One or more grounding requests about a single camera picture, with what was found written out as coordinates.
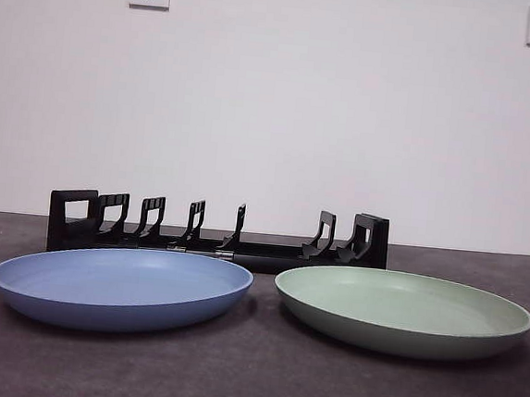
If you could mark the black plate rack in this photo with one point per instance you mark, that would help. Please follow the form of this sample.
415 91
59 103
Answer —
56 217

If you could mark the blue round plate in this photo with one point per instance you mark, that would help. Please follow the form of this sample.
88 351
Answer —
118 288

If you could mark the green round plate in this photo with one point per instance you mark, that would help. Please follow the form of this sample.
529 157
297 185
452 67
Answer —
398 321

